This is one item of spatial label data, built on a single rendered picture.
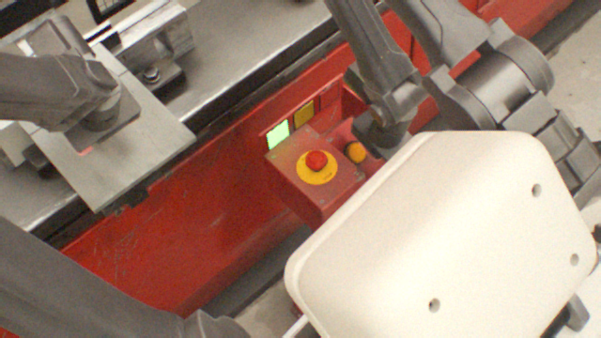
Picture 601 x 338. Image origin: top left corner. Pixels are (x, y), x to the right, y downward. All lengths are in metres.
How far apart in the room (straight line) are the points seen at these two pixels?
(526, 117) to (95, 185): 0.60
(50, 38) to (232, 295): 1.22
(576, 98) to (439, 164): 1.88
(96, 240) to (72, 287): 0.81
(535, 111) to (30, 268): 0.50
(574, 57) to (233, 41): 1.48
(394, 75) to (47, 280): 0.64
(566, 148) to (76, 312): 0.50
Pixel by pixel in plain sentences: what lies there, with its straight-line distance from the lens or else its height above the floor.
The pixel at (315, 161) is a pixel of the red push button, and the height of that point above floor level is 0.81.
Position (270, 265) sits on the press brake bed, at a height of 0.05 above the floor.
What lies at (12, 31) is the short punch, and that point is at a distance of 1.14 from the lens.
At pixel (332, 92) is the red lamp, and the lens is 1.32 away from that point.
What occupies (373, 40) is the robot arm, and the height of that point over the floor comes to 1.12.
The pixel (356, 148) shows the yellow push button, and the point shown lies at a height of 0.73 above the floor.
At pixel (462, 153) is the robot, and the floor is 1.37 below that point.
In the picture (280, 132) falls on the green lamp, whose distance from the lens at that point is 1.28.
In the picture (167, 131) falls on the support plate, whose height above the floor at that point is 1.00.
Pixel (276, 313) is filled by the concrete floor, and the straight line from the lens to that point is 1.99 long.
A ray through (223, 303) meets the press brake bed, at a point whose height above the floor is 0.05.
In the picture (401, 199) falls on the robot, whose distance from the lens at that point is 0.57.
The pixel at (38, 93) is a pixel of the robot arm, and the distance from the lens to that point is 0.71.
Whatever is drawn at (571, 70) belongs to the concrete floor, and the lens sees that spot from 2.52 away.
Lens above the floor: 1.84
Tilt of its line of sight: 57 degrees down
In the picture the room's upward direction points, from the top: 6 degrees counter-clockwise
